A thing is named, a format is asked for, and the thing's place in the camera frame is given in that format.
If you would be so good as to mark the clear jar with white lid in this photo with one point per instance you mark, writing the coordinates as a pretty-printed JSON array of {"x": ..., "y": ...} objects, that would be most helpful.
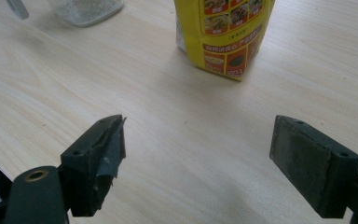
[{"x": 87, "y": 12}]

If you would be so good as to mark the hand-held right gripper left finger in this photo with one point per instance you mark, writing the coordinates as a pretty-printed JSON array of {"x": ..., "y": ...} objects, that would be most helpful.
[{"x": 90, "y": 161}]

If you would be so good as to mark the yellow seasoning pouch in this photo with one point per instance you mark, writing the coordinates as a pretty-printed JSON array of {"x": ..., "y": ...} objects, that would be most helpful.
[{"x": 223, "y": 40}]

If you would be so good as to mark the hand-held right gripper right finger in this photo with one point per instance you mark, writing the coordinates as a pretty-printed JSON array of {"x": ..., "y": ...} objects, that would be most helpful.
[{"x": 307, "y": 161}]

